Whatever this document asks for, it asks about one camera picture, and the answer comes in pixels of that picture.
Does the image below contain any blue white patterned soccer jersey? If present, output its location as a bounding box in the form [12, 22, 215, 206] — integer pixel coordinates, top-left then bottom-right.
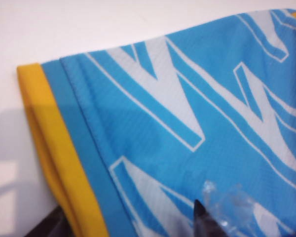
[16, 7, 296, 237]

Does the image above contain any clear-taped left gripper right finger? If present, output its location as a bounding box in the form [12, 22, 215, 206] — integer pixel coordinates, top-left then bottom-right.
[202, 181, 265, 237]

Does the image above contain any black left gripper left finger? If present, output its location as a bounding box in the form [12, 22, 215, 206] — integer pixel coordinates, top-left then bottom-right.
[192, 199, 222, 237]

